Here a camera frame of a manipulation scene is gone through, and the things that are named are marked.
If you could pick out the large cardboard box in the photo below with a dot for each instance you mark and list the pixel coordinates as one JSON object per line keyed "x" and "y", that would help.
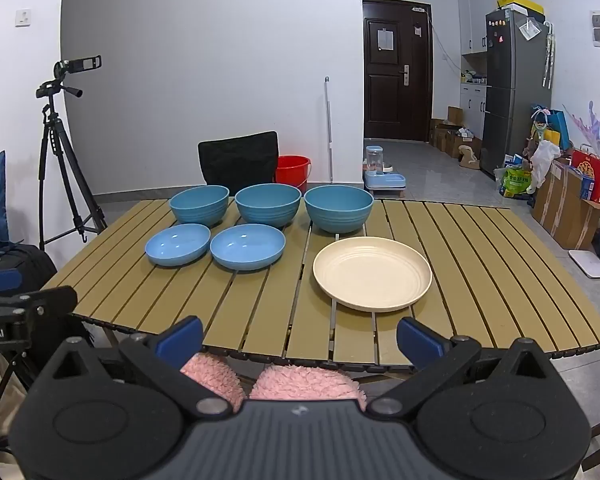
{"x": 565, "y": 210}

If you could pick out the white base cabinet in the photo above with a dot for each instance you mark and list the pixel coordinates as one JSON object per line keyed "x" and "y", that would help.
{"x": 472, "y": 107}

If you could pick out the dark brown door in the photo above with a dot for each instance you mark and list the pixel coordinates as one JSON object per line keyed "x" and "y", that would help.
{"x": 397, "y": 90}

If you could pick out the white wall cabinet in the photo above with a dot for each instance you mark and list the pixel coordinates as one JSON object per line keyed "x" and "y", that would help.
{"x": 480, "y": 15}

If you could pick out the open cardboard box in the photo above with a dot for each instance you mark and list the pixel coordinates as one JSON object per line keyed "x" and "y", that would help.
{"x": 436, "y": 134}
{"x": 455, "y": 144}

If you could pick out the shallow blue plate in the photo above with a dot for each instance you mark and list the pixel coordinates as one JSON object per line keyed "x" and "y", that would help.
{"x": 247, "y": 247}
{"x": 177, "y": 247}

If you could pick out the white flat mop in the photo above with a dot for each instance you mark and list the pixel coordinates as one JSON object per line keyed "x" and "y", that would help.
{"x": 328, "y": 130}

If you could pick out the paper sheet on door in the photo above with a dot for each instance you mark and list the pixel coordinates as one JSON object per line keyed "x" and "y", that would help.
{"x": 386, "y": 39}

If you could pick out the black bag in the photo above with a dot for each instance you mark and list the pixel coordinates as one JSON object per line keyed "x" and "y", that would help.
{"x": 20, "y": 265}

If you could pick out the green printed bag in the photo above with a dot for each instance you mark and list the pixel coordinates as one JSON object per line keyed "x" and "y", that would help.
{"x": 515, "y": 182}

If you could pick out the white bathroom scale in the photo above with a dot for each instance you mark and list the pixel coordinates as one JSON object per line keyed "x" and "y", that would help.
{"x": 590, "y": 264}

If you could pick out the red bucket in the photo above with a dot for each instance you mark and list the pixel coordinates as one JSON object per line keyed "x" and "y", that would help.
{"x": 292, "y": 170}

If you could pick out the blue gift bag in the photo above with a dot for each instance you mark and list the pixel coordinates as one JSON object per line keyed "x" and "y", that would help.
{"x": 560, "y": 121}

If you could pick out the red gift box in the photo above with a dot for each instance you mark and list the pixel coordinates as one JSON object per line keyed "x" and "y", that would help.
{"x": 597, "y": 177}

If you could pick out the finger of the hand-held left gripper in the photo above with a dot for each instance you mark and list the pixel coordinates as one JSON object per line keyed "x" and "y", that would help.
{"x": 40, "y": 302}
{"x": 0, "y": 281}

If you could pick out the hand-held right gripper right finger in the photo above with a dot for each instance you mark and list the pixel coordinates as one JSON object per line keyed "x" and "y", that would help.
{"x": 420, "y": 342}

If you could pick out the cream round plate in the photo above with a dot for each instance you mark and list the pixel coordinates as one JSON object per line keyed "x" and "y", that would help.
{"x": 372, "y": 272}

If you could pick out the blue pet water dispenser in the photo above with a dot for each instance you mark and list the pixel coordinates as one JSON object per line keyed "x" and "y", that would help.
{"x": 382, "y": 172}

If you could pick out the white plastic bag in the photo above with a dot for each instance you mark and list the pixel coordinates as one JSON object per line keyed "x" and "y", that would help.
{"x": 545, "y": 160}

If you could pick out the black tripod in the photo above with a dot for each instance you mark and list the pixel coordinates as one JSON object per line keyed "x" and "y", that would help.
{"x": 55, "y": 145}

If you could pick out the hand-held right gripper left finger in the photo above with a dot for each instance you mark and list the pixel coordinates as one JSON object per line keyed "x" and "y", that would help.
{"x": 180, "y": 340}

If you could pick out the grey fridge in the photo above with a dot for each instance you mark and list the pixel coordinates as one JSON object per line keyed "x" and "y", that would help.
{"x": 512, "y": 100}

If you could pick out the pink fluffy clothing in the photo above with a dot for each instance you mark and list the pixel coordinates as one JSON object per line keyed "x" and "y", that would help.
{"x": 305, "y": 385}

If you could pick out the black chair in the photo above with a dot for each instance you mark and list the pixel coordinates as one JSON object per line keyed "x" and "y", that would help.
{"x": 237, "y": 160}

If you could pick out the yellow box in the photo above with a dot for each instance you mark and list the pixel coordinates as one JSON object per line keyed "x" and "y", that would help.
{"x": 522, "y": 4}

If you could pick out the white wall socket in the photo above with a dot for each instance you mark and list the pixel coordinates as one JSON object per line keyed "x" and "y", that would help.
{"x": 24, "y": 17}

